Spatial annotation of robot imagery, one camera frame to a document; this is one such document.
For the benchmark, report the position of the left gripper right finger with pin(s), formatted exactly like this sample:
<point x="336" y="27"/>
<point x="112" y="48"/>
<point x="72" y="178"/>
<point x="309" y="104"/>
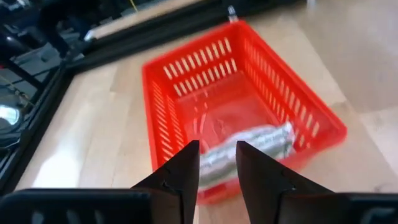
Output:
<point x="273" y="199"/>

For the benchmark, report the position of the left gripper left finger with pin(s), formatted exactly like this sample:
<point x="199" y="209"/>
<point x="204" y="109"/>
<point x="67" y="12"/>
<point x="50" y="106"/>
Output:
<point x="177" y="193"/>

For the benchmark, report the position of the red plastic basket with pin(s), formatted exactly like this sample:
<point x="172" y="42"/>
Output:
<point x="217" y="77"/>

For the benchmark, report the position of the white label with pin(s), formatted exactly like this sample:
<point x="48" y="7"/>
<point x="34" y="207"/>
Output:
<point x="231" y="12"/>

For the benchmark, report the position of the black desk frame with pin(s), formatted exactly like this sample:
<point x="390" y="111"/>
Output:
<point x="62" y="25"/>

